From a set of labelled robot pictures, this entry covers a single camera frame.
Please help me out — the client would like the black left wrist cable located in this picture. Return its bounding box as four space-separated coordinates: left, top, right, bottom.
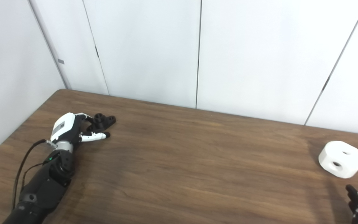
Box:
12 139 57 211

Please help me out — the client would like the black flanged holder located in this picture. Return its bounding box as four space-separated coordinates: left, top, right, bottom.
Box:
86 113 117 132

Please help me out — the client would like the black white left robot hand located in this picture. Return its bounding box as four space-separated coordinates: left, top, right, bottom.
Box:
50 113 110 147

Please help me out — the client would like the round white plastic piece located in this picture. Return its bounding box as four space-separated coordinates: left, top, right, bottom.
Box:
318 141 358 179

